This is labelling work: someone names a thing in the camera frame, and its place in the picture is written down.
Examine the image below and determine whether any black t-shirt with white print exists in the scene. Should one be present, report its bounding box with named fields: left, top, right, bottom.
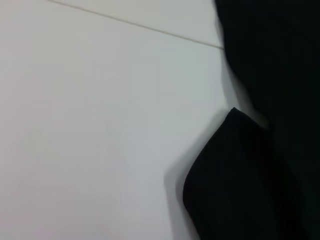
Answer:
left=181, top=0, right=320, bottom=240

